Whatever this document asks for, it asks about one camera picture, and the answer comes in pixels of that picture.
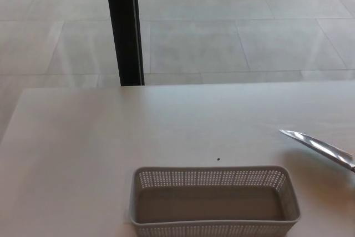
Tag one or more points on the grey perforated plastic basket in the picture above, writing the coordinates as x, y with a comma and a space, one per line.
213, 201

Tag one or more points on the black vertical window frame post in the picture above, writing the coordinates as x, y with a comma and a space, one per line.
124, 26

